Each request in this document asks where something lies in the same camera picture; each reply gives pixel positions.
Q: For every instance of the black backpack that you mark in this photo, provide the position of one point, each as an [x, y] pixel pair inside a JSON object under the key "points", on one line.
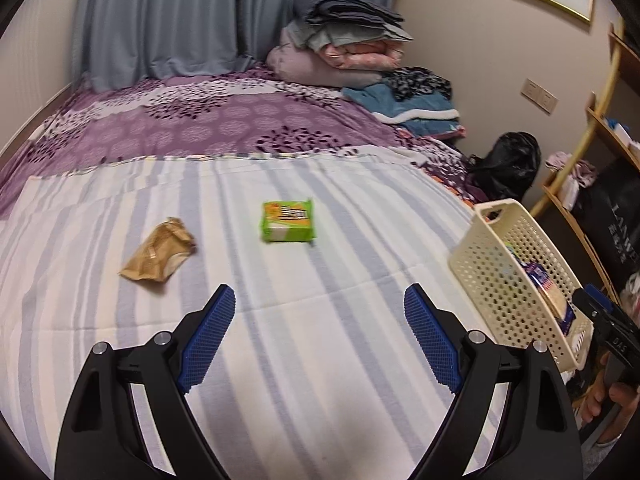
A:
{"points": [[509, 169]]}

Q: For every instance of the black-white patterned garment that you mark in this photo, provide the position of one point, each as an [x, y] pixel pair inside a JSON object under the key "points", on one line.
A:
{"points": [[407, 82]]}

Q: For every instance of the black LANWEI shopping bag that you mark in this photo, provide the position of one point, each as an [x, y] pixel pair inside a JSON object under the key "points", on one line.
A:
{"points": [[608, 214]]}

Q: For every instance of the striped white-blue bed cover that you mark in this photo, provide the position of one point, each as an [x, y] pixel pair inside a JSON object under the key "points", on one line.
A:
{"points": [[319, 375]]}

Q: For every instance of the pink folded clothes on shelf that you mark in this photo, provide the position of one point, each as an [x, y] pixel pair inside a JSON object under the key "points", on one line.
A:
{"points": [[581, 176]]}

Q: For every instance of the blue fleece blanket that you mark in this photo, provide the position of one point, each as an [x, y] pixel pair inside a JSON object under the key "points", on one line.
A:
{"points": [[422, 115]]}

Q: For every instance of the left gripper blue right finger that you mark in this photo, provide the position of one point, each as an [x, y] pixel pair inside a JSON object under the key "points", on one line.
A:
{"points": [[537, 437]]}

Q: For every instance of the blue-grey curtain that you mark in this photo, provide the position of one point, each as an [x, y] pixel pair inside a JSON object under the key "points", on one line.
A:
{"points": [[117, 43]]}

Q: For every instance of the cream perforated plastic basket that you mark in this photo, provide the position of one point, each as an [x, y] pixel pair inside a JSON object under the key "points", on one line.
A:
{"points": [[489, 262]]}

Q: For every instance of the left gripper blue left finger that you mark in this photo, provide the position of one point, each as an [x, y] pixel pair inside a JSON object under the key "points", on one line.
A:
{"points": [[101, 436]]}

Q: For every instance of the stack of folded quilts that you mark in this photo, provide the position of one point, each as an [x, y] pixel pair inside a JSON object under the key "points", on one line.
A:
{"points": [[339, 44]]}

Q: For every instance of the tan pastry wrapper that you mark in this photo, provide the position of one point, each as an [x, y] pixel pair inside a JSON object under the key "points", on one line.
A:
{"points": [[162, 252]]}

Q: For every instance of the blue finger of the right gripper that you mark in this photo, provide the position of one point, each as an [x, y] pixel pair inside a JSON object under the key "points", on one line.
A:
{"points": [[602, 320], [598, 296]]}

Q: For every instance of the purple floral bedsheet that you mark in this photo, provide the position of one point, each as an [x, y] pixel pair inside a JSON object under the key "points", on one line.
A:
{"points": [[238, 113]]}

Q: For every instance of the small green cracker pack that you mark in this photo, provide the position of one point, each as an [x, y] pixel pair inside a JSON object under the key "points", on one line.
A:
{"points": [[288, 221]]}

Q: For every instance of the beige wall socket plate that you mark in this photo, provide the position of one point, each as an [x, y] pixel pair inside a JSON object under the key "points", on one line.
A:
{"points": [[538, 95]]}

